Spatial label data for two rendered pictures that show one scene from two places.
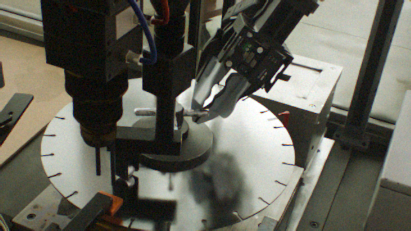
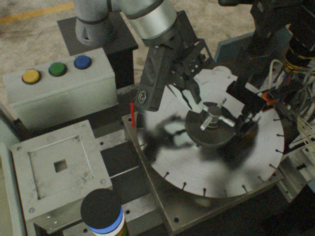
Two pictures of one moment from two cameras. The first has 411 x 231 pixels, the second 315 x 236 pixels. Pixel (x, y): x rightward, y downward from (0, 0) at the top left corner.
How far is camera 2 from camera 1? 93 cm
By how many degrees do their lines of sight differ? 82
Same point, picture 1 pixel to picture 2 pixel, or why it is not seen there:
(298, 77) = (52, 157)
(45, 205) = not seen: hidden behind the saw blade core
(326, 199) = (100, 129)
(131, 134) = (253, 96)
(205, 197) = (219, 85)
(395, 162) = (97, 74)
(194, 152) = (208, 104)
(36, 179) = not seen: outside the picture
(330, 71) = (26, 147)
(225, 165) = not seen: hidden behind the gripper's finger
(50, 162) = (279, 145)
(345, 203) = (93, 124)
